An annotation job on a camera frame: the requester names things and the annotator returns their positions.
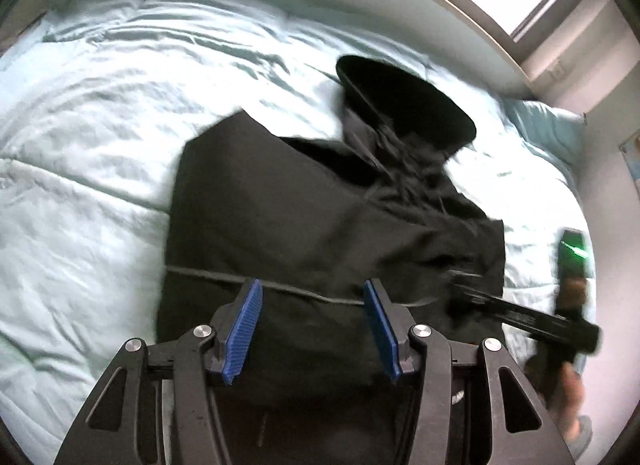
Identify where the light blue pillow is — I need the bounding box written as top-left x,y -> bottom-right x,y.
500,98 -> 587,172

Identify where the wooden bed headboard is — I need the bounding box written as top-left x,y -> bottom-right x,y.
320,0 -> 533,98

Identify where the wall poster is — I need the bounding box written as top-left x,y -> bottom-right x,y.
619,129 -> 640,183

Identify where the black hooded jacket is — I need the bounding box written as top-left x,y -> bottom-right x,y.
155,54 -> 507,465

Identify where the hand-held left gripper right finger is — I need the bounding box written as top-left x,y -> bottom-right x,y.
363,278 -> 576,465

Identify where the light blue bed blanket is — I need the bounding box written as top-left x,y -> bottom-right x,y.
0,0 -> 597,465

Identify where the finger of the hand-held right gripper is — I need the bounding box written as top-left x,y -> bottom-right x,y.
448,269 -> 563,333

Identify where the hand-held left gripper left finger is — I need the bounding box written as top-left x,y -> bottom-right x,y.
54,278 -> 264,465

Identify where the person's right hand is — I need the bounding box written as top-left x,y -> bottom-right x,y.
557,364 -> 587,442

